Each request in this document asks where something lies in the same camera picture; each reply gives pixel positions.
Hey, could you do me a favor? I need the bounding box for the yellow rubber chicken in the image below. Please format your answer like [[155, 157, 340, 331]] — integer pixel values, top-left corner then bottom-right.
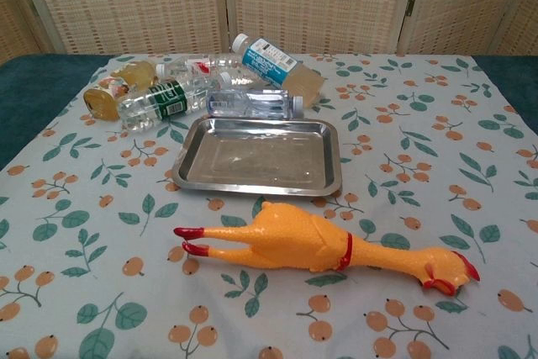
[[173, 201, 481, 298]]

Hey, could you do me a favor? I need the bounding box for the silver metal tray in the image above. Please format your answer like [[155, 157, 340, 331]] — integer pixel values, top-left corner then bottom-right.
[[173, 118, 342, 197]]

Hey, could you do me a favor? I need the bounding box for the clear label water bottle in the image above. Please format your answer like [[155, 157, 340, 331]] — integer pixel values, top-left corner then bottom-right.
[[207, 88, 304, 121]]

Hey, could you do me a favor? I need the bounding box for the blue label bottle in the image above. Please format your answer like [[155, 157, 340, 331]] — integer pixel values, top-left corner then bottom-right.
[[232, 33, 328, 108]]

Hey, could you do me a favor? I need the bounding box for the green label clear bottle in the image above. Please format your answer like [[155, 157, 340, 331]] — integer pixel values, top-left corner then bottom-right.
[[119, 71, 233, 132]]

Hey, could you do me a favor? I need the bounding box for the red label clear bottle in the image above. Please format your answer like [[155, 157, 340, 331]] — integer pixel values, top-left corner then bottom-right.
[[155, 54, 260, 85]]

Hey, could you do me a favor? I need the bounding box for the yellow tea bottle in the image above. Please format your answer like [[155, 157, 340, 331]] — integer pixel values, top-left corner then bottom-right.
[[82, 60, 161, 121]]

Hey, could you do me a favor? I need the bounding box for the woven folding screen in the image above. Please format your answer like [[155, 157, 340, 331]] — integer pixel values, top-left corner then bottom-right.
[[0, 0, 538, 58]]

